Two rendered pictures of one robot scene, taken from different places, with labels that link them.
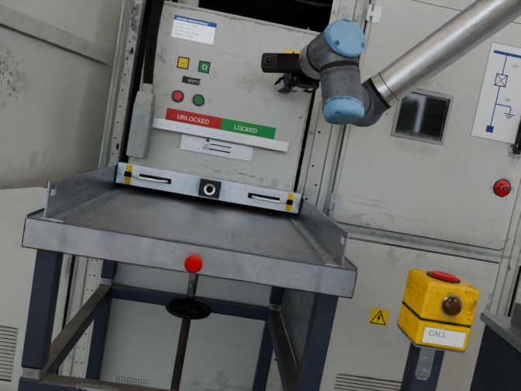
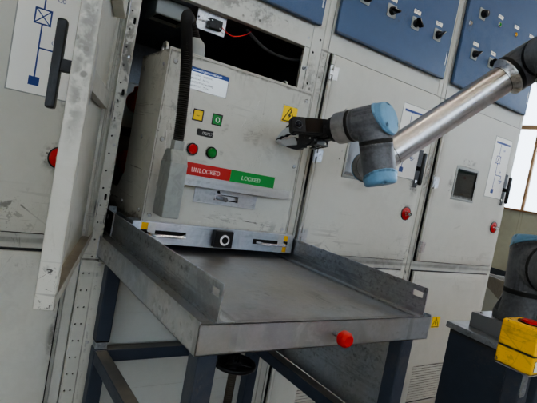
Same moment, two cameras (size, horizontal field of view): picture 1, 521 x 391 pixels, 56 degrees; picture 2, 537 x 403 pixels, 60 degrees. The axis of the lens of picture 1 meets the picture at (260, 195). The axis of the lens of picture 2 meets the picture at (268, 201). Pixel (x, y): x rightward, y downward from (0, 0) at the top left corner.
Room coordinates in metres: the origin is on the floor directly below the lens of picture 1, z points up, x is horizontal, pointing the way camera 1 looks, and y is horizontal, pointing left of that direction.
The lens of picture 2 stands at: (0.16, 0.71, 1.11)
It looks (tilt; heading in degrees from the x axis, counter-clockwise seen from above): 4 degrees down; 331
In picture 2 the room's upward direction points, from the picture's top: 11 degrees clockwise
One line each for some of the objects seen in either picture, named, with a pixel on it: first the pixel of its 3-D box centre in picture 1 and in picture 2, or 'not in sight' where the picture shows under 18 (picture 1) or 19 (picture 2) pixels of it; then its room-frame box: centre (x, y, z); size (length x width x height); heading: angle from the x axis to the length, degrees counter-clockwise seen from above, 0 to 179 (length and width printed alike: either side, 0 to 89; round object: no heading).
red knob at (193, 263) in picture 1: (193, 262); (341, 337); (0.86, 0.10, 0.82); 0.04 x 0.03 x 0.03; 5
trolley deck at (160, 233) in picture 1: (202, 225); (249, 282); (1.22, 0.13, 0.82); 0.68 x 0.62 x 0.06; 5
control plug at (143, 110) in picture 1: (142, 125); (170, 182); (1.33, 0.35, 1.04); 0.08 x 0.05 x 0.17; 5
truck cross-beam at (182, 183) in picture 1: (210, 187); (216, 237); (1.44, 0.15, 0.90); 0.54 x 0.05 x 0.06; 95
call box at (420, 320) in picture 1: (436, 309); (525, 345); (0.73, -0.30, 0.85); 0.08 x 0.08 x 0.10; 5
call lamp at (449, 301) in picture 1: (453, 307); not in sight; (0.68, -0.30, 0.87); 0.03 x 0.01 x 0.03; 95
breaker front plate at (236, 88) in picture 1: (224, 102); (234, 154); (1.42, 0.15, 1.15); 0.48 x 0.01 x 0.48; 95
